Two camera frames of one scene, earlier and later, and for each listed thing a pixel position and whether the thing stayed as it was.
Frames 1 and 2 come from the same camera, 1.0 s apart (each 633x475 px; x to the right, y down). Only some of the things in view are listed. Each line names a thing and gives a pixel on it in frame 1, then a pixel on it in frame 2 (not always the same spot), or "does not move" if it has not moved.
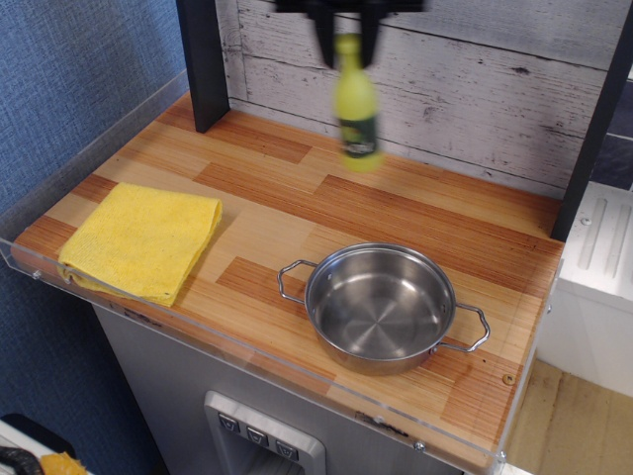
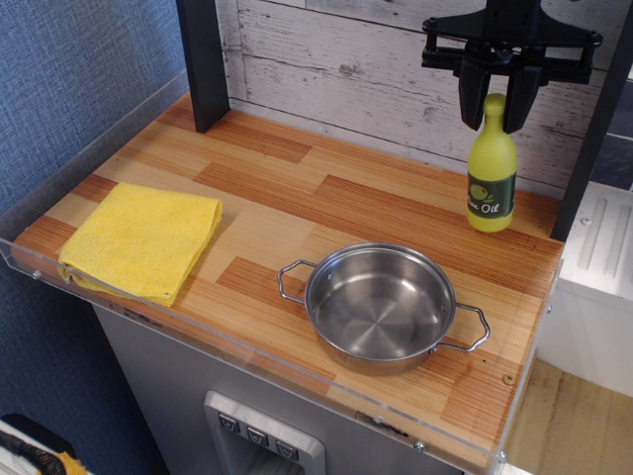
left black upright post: (205, 61) does not move
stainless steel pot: (382, 308) does not move
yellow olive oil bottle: (356, 106) → (492, 173)
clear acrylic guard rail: (19, 211) does not move
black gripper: (322, 11) → (514, 33)
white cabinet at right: (588, 329) does not move
